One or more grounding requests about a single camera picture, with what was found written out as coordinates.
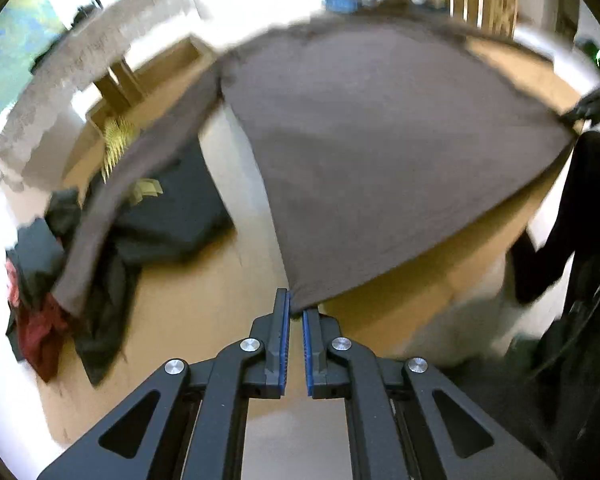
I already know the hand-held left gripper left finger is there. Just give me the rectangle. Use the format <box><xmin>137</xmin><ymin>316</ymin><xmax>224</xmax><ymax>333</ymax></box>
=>
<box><xmin>37</xmin><ymin>287</ymin><xmax>292</xmax><ymax>480</ymax></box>

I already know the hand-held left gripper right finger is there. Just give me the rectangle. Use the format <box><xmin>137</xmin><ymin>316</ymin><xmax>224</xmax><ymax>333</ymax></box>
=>
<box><xmin>302</xmin><ymin>308</ymin><xmax>556</xmax><ymax>480</ymax></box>

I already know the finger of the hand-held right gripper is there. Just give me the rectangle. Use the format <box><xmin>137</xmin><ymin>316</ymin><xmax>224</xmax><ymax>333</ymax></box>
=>
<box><xmin>560</xmin><ymin>91</ymin><xmax>600</xmax><ymax>123</ymax></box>

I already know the brown long-sleeve shirt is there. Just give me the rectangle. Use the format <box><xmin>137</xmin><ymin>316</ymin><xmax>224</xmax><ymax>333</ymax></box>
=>
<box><xmin>52</xmin><ymin>12</ymin><xmax>578</xmax><ymax>316</ymax></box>

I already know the pile of dark unfolded clothes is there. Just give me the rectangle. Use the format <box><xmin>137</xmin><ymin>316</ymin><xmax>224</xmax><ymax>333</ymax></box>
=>
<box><xmin>5</xmin><ymin>187</ymin><xmax>143</xmax><ymax>386</ymax></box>

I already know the person's right leg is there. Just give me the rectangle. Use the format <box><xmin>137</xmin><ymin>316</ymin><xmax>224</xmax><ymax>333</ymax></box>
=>
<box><xmin>510</xmin><ymin>130</ymin><xmax>600</xmax><ymax>306</ymax></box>

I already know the person's dark jacket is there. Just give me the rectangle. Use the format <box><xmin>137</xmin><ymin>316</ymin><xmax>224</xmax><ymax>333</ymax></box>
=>
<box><xmin>460</xmin><ymin>260</ymin><xmax>600</xmax><ymax>480</ymax></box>

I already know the small wooden table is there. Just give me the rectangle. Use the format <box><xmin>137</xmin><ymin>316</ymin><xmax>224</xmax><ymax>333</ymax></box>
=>
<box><xmin>94</xmin><ymin>57</ymin><xmax>147</xmax><ymax>111</ymax></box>

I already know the white lace tablecloth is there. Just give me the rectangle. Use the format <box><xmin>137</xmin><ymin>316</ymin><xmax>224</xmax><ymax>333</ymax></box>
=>
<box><xmin>0</xmin><ymin>0</ymin><xmax>203</xmax><ymax>193</ymax></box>

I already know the landscape wall painting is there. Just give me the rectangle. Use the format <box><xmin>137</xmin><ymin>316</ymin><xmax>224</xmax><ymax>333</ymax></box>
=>
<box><xmin>0</xmin><ymin>0</ymin><xmax>63</xmax><ymax>131</ymax></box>

